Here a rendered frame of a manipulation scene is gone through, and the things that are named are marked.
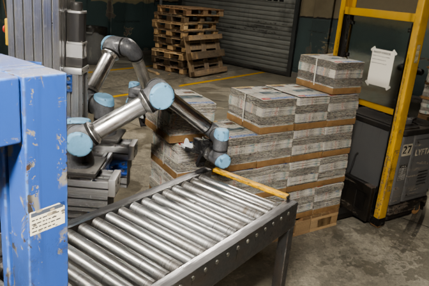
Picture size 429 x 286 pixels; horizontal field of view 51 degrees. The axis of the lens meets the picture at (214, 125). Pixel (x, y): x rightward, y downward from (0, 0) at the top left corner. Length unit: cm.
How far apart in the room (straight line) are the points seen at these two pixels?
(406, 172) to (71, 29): 275
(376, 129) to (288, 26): 649
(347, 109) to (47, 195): 282
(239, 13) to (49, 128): 1015
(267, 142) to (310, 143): 40
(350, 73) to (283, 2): 699
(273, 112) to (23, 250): 229
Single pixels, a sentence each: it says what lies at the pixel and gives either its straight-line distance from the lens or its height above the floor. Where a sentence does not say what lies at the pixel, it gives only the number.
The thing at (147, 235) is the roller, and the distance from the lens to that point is 174.
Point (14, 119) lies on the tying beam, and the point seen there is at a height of 149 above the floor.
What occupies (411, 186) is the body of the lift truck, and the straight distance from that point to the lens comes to 406.
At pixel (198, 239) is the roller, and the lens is 175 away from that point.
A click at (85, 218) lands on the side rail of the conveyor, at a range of 186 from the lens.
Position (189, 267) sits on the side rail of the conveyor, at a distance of 158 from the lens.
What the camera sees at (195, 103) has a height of 106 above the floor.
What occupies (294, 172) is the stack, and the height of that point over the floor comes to 52.
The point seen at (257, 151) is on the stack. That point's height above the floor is 71.
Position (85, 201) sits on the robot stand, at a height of 65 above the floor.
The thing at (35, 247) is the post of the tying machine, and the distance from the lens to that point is 79.
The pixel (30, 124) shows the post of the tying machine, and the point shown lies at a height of 148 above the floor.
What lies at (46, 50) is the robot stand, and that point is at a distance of 236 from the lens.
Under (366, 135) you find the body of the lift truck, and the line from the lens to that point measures 395.
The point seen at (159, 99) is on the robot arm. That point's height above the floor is 120.
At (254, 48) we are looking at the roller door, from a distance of 1058.
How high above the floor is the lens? 169
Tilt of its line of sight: 17 degrees down
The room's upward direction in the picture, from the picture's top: 5 degrees clockwise
